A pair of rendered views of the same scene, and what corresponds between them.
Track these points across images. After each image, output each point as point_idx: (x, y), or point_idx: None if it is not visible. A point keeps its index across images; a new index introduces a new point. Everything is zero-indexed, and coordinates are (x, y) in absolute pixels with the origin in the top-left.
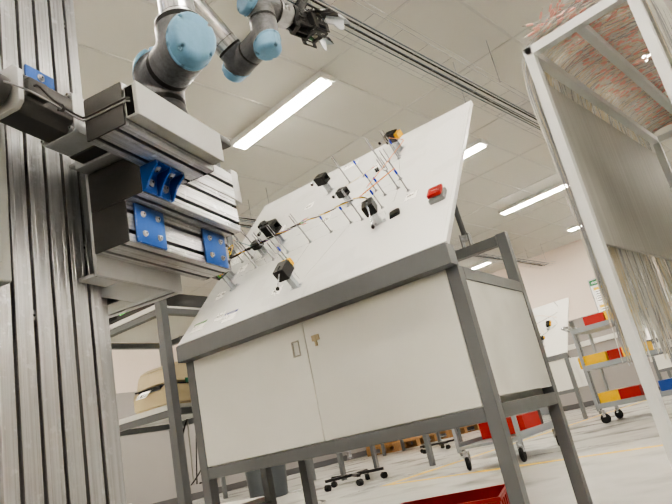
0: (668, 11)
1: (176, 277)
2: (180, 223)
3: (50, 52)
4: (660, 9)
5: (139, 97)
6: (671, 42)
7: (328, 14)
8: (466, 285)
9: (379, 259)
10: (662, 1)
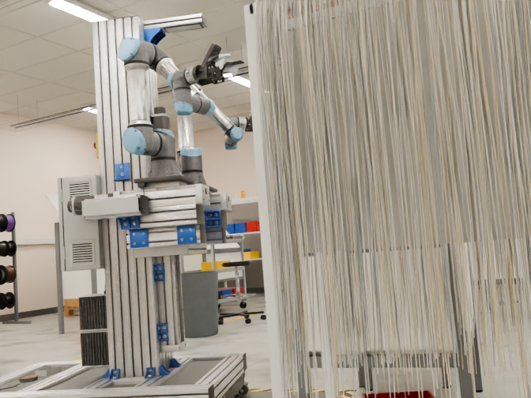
0: (256, 37)
1: (183, 246)
2: (161, 228)
3: None
4: (255, 35)
5: (83, 208)
6: (265, 72)
7: (213, 60)
8: None
9: None
10: (256, 24)
